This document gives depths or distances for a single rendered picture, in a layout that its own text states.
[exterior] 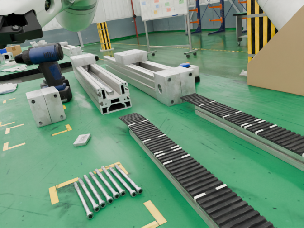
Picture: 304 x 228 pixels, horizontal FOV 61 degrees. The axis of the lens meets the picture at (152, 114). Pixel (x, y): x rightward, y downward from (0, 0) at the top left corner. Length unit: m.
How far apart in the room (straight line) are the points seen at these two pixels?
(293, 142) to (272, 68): 0.40
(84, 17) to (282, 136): 0.42
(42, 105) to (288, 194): 0.68
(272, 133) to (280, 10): 0.54
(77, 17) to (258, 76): 0.60
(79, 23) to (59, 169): 0.29
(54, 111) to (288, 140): 0.65
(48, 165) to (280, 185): 0.45
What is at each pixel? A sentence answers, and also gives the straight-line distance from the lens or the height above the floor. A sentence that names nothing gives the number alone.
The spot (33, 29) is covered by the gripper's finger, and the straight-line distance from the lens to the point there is 0.34.
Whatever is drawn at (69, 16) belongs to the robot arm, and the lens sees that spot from 0.52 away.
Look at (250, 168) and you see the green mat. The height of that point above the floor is 0.78.
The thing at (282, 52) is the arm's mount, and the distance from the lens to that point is 0.83.
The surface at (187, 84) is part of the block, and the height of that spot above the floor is 0.83.
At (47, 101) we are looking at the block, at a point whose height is 0.85.
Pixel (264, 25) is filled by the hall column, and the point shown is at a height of 0.71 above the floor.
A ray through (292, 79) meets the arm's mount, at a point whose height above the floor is 0.82.
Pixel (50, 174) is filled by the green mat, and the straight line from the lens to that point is 0.57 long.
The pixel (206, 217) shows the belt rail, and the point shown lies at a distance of 0.37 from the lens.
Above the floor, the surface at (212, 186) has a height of 0.81.
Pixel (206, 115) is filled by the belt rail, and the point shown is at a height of 0.79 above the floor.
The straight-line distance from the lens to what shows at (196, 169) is 0.42.
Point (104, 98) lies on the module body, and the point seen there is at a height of 0.83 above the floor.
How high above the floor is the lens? 1.05
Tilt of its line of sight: 21 degrees down
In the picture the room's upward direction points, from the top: 9 degrees counter-clockwise
